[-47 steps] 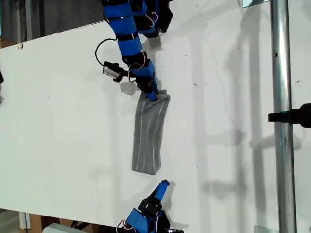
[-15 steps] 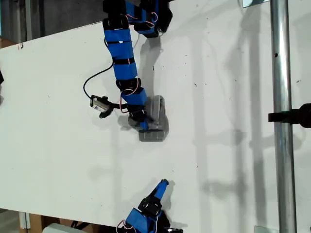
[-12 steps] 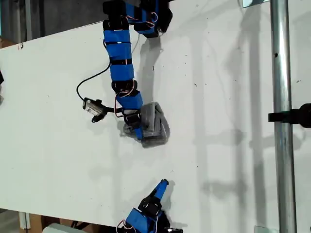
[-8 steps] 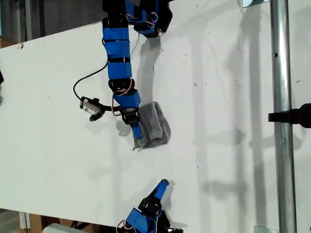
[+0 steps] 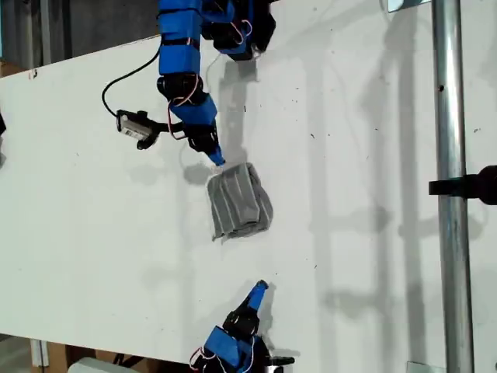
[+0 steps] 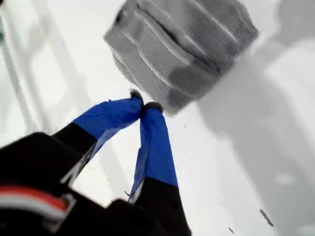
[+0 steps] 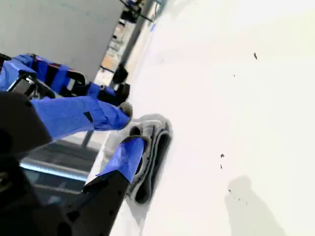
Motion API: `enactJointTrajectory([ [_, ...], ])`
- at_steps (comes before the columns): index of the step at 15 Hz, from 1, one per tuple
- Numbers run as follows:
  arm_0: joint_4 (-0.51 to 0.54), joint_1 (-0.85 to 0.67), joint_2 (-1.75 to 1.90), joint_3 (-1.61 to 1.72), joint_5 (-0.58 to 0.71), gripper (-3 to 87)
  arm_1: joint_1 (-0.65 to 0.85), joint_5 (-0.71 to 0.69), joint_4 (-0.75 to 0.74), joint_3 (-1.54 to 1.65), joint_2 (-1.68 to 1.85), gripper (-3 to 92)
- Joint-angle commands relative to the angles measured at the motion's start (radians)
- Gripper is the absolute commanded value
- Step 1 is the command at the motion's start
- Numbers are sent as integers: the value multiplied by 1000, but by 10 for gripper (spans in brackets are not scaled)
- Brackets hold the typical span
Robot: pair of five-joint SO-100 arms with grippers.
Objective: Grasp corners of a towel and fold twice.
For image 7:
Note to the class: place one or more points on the grey striped towel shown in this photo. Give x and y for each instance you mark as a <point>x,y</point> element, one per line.
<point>157,147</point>

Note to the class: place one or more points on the white board panel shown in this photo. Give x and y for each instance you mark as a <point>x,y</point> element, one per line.
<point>61,29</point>

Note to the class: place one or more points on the steel post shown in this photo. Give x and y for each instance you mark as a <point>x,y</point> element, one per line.
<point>49,169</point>

